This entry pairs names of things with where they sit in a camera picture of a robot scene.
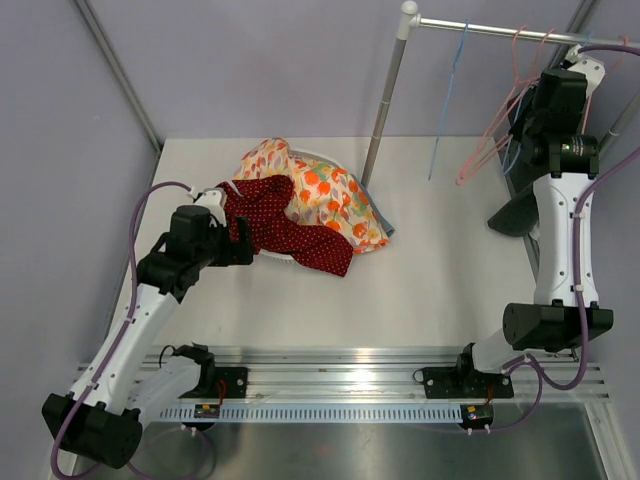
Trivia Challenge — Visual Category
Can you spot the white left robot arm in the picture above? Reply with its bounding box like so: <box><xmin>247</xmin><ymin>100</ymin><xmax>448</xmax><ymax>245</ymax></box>
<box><xmin>42</xmin><ymin>205</ymin><xmax>254</xmax><ymax>478</ymax></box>

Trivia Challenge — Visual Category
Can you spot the aluminium mounting rail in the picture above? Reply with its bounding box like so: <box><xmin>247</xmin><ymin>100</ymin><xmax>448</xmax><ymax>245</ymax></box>
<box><xmin>74</xmin><ymin>344</ymin><xmax>614</xmax><ymax>407</ymax></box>

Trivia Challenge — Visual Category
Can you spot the red polka dot skirt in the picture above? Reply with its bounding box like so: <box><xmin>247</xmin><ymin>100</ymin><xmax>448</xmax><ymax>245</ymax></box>
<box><xmin>218</xmin><ymin>175</ymin><xmax>353</xmax><ymax>277</ymax></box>

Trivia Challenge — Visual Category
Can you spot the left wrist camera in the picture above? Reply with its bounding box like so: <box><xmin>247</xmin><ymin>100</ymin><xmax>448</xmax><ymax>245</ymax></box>
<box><xmin>193</xmin><ymin>188</ymin><xmax>226</xmax><ymax>209</ymax></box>

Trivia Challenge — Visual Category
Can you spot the dark dotted skirt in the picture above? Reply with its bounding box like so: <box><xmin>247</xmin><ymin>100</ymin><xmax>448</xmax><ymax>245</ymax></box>
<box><xmin>487</xmin><ymin>164</ymin><xmax>541</xmax><ymax>237</ymax></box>

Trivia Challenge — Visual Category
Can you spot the light blue denim skirt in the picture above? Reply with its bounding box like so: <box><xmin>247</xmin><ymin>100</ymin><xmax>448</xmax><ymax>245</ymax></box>
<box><xmin>362</xmin><ymin>187</ymin><xmax>395</xmax><ymax>237</ymax></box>

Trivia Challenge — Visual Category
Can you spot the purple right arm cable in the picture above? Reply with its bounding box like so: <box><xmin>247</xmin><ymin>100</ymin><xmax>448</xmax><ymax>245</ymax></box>
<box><xmin>499</xmin><ymin>43</ymin><xmax>640</xmax><ymax>431</ymax></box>

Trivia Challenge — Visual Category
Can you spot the white perforated plastic basket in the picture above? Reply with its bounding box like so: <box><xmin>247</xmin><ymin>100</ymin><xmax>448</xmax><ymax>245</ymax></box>
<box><xmin>259</xmin><ymin>144</ymin><xmax>346</xmax><ymax>264</ymax></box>

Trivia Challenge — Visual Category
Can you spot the grey metal clothes rack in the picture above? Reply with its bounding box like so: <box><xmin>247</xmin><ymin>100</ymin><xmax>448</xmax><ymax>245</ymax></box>
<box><xmin>361</xmin><ymin>1</ymin><xmax>639</xmax><ymax>186</ymax></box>

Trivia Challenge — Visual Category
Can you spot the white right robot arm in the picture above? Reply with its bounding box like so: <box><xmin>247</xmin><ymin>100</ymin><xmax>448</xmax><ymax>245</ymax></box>
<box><xmin>453</xmin><ymin>68</ymin><xmax>613</xmax><ymax>396</ymax></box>

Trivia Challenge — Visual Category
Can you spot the orange floral skirt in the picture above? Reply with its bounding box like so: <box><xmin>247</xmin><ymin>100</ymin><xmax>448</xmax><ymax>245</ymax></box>
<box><xmin>233</xmin><ymin>138</ymin><xmax>390</xmax><ymax>254</ymax></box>

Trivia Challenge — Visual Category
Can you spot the white slotted cable duct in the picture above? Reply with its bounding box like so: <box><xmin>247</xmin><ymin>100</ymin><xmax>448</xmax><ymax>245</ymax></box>
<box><xmin>156</xmin><ymin>403</ymin><xmax>462</xmax><ymax>424</ymax></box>

